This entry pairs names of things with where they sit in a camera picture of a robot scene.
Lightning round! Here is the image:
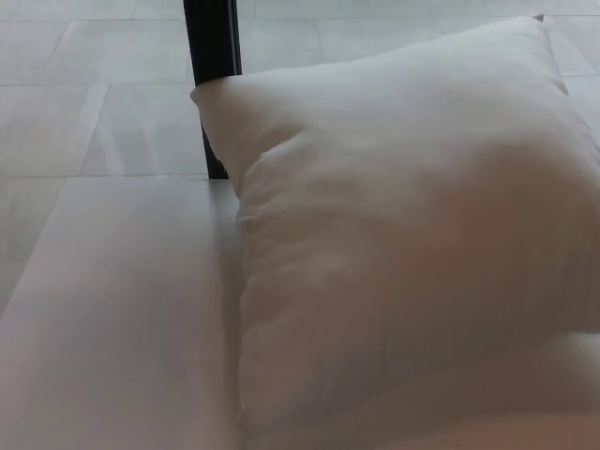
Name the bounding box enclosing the white square pillow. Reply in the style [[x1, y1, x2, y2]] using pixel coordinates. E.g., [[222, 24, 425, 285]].
[[189, 13, 600, 450]]

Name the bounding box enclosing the black metal post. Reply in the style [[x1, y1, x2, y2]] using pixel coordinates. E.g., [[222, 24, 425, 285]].
[[183, 0, 244, 182]]

